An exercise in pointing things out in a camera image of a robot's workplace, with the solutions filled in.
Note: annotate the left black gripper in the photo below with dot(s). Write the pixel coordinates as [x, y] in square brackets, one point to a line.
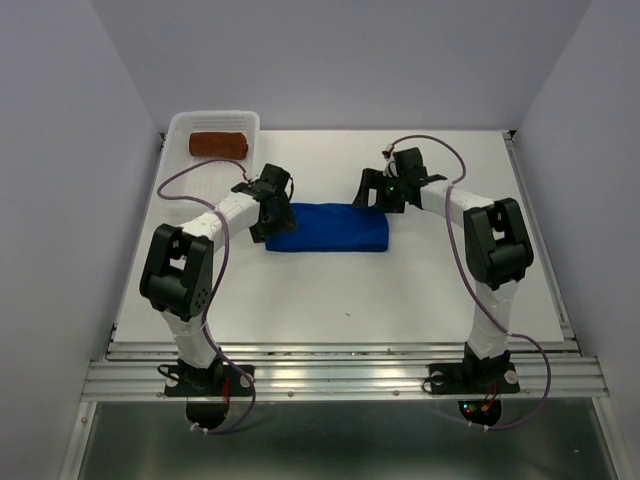
[286, 222]

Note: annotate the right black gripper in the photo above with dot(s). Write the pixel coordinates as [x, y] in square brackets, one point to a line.
[371, 178]

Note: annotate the blue towel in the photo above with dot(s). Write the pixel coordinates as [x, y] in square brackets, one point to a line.
[333, 228]

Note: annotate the brown towel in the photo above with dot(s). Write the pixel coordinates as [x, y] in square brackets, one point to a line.
[224, 145]

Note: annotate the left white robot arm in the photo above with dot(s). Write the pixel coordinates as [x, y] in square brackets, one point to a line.
[185, 264]

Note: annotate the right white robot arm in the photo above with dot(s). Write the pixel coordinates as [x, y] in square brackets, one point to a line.
[489, 241]

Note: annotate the white plastic basket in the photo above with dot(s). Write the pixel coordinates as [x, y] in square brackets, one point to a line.
[205, 178]

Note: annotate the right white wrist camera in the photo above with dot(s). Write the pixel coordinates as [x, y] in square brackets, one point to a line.
[390, 169]

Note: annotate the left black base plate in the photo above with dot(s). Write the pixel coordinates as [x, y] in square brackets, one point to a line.
[218, 381]

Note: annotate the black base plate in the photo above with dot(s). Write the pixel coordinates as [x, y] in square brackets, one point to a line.
[218, 381]
[460, 379]

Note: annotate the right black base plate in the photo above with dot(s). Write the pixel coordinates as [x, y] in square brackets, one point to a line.
[460, 379]

